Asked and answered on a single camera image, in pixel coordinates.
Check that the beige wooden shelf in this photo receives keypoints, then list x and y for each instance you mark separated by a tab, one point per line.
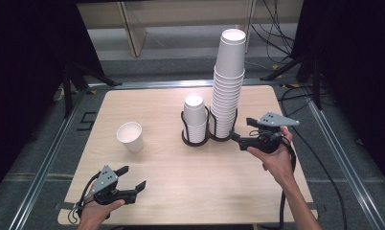
168	22

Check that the tall stack of white cups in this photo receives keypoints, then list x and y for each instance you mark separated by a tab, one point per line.
229	89

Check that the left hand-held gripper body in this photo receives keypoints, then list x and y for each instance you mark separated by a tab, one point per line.
106	182

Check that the black double cup holder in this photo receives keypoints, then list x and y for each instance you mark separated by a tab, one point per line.
209	137

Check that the black curtain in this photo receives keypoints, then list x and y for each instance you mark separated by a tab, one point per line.
24	64
356	64

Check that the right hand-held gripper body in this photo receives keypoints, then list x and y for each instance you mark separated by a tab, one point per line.
264	140

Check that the black metal stand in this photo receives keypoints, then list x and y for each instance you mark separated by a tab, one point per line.
75	80
308	67

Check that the white paper cup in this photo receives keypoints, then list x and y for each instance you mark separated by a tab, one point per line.
131	137

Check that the person's left hand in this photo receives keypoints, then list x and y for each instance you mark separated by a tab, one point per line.
96	214

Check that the person's right hand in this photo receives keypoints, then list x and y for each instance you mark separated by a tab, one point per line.
276	163

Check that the short stack of white cups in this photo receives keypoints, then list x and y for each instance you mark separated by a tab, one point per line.
194	121

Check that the aluminium floor rail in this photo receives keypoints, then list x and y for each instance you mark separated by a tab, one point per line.
347	166
43	166
168	84

